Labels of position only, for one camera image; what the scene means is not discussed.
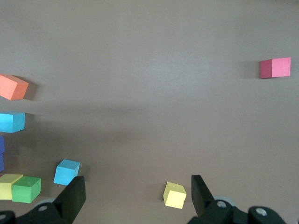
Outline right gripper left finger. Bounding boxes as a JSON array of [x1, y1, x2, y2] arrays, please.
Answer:
[[0, 176, 87, 224]]

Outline red foam cube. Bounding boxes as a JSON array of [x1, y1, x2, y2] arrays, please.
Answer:
[[260, 57, 292, 79]]

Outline yellow foam cube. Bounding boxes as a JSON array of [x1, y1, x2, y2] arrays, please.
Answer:
[[163, 182, 187, 209], [0, 174, 24, 201]]

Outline green foam cube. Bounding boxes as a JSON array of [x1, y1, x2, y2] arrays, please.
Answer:
[[12, 176, 42, 203]]

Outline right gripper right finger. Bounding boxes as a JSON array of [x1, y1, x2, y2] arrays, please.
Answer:
[[188, 175, 287, 224]]

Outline blue foam cube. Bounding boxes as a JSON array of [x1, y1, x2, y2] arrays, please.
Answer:
[[0, 111, 26, 133], [53, 159, 81, 186]]

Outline orange foam cube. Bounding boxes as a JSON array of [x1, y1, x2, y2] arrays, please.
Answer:
[[0, 74, 29, 101]]

